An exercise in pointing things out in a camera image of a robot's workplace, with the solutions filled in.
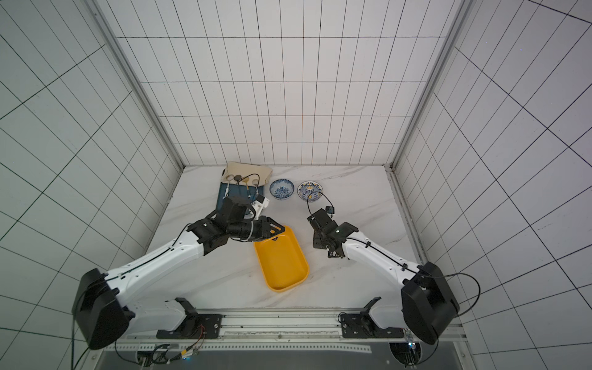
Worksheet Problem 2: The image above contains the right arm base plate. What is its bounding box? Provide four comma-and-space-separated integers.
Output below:
338, 312, 404, 339

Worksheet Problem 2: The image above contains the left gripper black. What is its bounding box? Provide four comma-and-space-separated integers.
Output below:
230, 215, 285, 242

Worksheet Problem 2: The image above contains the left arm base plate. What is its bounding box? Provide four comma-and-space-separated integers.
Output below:
157, 314, 223, 340

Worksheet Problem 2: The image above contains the aluminium mounting rail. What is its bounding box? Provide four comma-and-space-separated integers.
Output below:
88, 308, 467, 363

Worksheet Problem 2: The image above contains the dark blue rectangular tray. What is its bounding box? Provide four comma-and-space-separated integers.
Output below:
216, 183, 265, 210

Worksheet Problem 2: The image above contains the white handled spoon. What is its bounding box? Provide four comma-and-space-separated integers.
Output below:
224, 174, 234, 197

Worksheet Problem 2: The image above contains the beige folded cloth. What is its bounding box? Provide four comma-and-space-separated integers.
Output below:
220, 162, 273, 187

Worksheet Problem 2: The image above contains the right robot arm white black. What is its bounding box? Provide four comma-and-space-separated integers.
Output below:
308, 209, 459, 345

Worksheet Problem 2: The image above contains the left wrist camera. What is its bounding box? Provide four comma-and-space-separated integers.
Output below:
250, 194, 270, 220

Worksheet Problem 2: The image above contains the yellow plastic storage tray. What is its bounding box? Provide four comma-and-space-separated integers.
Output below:
254, 226, 310, 293

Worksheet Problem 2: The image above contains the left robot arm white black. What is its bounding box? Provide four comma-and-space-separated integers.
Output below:
72, 196, 285, 350

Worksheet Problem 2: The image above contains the yellow blue patterned bowl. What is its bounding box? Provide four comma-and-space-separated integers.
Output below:
297, 180, 323, 202

